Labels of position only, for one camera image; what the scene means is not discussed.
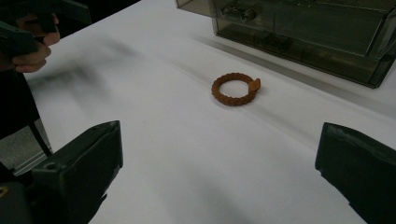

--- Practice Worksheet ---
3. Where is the brown braided bracelet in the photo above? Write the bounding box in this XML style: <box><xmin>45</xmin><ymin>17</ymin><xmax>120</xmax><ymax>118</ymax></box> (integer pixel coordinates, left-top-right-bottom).
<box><xmin>211</xmin><ymin>72</ymin><xmax>262</xmax><ymax>107</ymax></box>

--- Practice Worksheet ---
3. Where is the smoky transparent drawer box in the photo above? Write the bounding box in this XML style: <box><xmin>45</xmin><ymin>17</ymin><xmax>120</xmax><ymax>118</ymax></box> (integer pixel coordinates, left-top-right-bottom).
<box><xmin>175</xmin><ymin>0</ymin><xmax>396</xmax><ymax>90</ymax></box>

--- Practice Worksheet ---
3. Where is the black cable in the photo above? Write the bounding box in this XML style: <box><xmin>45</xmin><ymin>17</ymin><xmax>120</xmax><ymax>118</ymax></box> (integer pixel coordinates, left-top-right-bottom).
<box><xmin>28</xmin><ymin>120</ymin><xmax>53</xmax><ymax>158</ymax></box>

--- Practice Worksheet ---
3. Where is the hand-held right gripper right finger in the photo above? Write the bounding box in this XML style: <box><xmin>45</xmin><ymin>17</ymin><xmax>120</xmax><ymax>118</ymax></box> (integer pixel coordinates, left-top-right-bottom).
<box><xmin>315</xmin><ymin>121</ymin><xmax>396</xmax><ymax>224</ymax></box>

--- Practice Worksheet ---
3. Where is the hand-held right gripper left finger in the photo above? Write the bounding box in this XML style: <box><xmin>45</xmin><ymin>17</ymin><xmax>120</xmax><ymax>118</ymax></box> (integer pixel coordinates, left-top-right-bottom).
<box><xmin>31</xmin><ymin>119</ymin><xmax>124</xmax><ymax>224</ymax></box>

